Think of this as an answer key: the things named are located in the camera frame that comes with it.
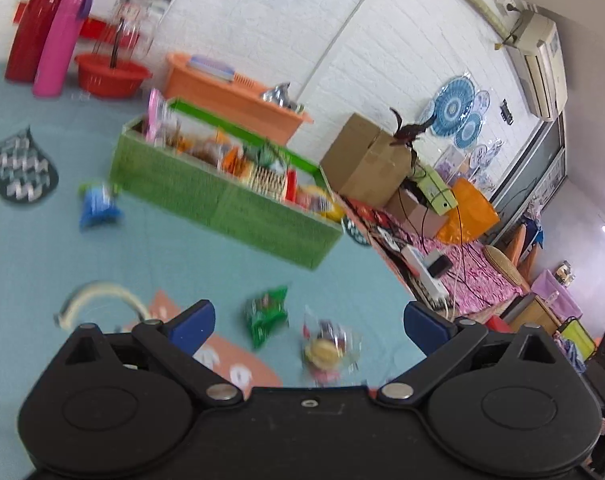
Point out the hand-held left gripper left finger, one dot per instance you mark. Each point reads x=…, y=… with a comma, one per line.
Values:
x=195, y=322

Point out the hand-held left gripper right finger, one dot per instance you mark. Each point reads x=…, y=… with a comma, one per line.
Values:
x=427, y=324

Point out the small green snack packet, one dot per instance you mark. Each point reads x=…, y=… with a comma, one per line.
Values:
x=266, y=315

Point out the clear pastry packet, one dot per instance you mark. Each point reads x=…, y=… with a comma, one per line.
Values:
x=327, y=347

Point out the green cardboard box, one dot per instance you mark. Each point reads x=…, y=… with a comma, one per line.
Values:
x=207, y=200

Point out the small blue snack packet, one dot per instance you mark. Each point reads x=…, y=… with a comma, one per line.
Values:
x=100, y=205

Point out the orange packet black characters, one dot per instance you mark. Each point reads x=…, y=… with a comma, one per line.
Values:
x=270, y=185

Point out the yellow packet with barcode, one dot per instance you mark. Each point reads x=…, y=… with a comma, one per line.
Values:
x=325, y=205

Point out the red packet white characters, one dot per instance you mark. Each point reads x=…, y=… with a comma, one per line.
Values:
x=292, y=187

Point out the orange green dried fruit packet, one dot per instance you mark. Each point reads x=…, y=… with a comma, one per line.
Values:
x=185, y=142

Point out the green packet white label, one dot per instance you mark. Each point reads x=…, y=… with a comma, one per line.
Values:
x=262, y=155

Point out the clear pink-striped peanut packet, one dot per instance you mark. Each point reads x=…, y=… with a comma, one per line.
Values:
x=160, y=117

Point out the white power strip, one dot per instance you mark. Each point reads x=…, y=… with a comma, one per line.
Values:
x=422, y=272

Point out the black charger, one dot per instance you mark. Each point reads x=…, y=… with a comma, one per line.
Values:
x=438, y=266

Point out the pink floral cloth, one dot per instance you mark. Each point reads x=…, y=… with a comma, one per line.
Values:
x=477, y=275

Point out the wicker chair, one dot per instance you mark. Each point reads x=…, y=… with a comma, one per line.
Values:
x=504, y=265

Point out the wooden cabinet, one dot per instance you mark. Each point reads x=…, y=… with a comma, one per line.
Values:
x=529, y=312

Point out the small cardboard box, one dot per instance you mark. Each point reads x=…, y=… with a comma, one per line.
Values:
x=417, y=215

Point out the orange bag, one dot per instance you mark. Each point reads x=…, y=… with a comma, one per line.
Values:
x=470, y=210

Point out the purple storage box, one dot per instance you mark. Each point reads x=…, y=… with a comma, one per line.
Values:
x=557, y=295

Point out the light green small box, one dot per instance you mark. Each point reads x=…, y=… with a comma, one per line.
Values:
x=437, y=190

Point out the yellow-green crate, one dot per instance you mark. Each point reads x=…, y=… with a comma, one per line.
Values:
x=577, y=337

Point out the large cardboard box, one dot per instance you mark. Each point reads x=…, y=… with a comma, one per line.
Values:
x=362, y=160

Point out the dark purple plant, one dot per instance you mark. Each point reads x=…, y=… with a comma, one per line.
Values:
x=407, y=132

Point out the orange plastic tub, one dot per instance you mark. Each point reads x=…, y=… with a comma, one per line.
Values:
x=242, y=105

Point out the shiny steel utensil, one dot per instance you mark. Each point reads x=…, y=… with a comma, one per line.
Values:
x=282, y=97

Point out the blue plate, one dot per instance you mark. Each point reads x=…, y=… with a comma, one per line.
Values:
x=212, y=67

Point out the red plastic basin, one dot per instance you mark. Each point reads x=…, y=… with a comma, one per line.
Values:
x=112, y=80

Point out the white air conditioner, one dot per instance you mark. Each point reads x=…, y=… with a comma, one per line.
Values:
x=539, y=65

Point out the pink thermos bottle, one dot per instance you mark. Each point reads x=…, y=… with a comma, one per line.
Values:
x=57, y=45

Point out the red thermos jug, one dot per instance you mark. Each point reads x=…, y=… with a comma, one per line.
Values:
x=37, y=30

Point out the group of blue wall plates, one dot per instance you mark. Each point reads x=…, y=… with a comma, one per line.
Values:
x=455, y=110

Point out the black wall hook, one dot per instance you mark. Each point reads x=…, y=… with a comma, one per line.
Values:
x=507, y=112

